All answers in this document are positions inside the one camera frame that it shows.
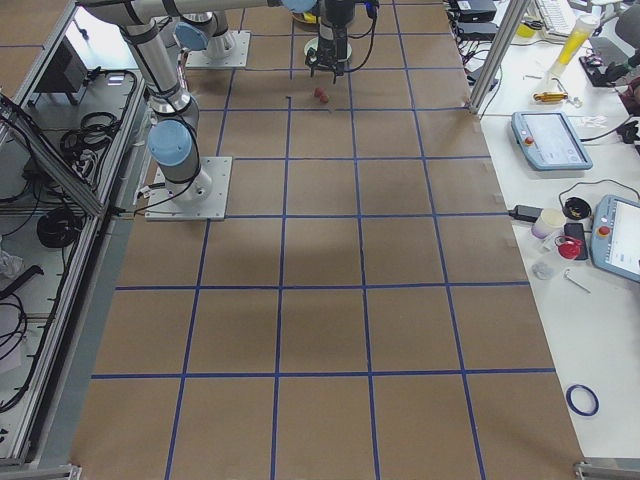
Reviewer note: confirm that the teach pendant far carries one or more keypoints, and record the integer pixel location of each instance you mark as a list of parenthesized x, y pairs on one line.
[(549, 141)]

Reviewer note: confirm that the white cup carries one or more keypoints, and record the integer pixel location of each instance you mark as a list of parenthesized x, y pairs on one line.
[(550, 220)]

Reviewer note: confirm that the teach pendant near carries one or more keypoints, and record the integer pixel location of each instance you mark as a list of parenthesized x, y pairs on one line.
[(615, 237)]

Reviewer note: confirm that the amber wrapped tool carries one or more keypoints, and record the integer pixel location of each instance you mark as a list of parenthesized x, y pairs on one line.
[(549, 97)]

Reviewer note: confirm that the teach pendant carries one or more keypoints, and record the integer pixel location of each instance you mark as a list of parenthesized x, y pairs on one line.
[(549, 141), (615, 237)]

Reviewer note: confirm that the blue tape roll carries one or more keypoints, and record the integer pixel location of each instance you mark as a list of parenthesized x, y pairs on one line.
[(582, 400)]

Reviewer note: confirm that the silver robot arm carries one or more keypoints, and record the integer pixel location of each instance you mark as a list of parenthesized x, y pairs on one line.
[(206, 32), (173, 141)]

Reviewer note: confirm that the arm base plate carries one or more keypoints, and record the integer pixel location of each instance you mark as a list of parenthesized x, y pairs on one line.
[(205, 199), (235, 50)]

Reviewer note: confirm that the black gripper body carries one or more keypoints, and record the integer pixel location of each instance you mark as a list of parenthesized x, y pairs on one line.
[(330, 36)]

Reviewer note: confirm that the light green plate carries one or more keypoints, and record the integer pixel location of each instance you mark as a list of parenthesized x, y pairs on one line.
[(350, 52)]

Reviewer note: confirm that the black power adapter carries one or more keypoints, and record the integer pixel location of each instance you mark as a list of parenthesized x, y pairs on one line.
[(525, 213)]

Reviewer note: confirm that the aluminium frame post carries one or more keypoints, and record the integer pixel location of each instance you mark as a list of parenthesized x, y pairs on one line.
[(511, 18)]

